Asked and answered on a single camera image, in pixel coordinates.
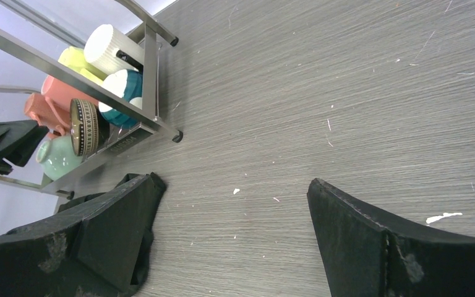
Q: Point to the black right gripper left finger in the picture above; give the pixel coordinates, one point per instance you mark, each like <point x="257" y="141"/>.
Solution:
<point x="34" y="258"/>

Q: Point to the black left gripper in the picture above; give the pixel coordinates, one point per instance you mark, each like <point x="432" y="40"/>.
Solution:
<point x="18" y="142"/>

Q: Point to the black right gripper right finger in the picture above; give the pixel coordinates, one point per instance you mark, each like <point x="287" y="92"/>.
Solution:
<point x="367" y="251"/>

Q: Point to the mint green bowl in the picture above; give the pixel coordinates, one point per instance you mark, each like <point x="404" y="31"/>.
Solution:
<point x="57" y="157"/>

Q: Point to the brown bowl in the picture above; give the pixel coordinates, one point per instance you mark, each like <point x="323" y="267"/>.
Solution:
<point x="89" y="130"/>

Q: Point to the light green mug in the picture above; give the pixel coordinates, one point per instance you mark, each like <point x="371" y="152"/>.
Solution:
<point x="73" y="58"/>

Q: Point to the dark blue bowl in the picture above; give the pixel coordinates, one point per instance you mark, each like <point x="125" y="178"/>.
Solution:
<point x="126" y="84"/>

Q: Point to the white ribbed mug black handle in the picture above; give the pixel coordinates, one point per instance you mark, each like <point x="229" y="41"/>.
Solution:
<point x="109" y="50"/>

